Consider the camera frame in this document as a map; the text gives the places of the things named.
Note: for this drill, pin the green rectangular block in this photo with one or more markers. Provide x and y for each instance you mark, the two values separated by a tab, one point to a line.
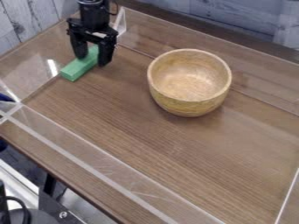
80	66

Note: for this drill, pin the black metal bracket with bolt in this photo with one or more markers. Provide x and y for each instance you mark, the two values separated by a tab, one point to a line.
54	212

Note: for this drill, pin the light wooden bowl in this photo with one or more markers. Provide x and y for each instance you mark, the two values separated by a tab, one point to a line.
189	81

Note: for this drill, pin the black table leg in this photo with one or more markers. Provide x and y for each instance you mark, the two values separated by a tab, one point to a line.
50	184

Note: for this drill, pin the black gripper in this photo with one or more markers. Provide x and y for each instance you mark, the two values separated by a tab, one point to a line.
104	36

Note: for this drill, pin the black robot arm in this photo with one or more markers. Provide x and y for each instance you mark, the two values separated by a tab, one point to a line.
96	13

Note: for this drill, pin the clear acrylic tray enclosure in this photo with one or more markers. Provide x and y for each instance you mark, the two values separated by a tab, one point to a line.
149	167

